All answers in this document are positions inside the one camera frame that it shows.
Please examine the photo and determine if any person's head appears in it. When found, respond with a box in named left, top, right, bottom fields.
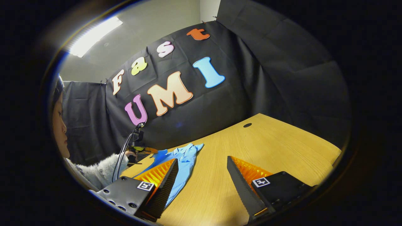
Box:
left=52, top=75, right=70, bottom=159

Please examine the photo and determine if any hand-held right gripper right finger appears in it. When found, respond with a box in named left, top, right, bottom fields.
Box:
left=227, top=156, right=314, bottom=222

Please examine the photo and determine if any ceiling light panel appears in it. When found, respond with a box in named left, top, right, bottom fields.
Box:
left=68, top=16, right=123, bottom=58

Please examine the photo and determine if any light blue T-shirt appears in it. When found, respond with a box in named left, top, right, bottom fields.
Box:
left=135, top=143, right=204, bottom=207

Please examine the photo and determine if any black backdrop cloth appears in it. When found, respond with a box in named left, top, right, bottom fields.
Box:
left=61, top=0, right=350, bottom=167

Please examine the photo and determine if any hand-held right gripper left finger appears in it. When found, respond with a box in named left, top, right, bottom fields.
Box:
left=90, top=159, right=179, bottom=222

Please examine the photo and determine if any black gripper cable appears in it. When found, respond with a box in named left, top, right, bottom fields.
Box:
left=112, top=123, right=141, bottom=183

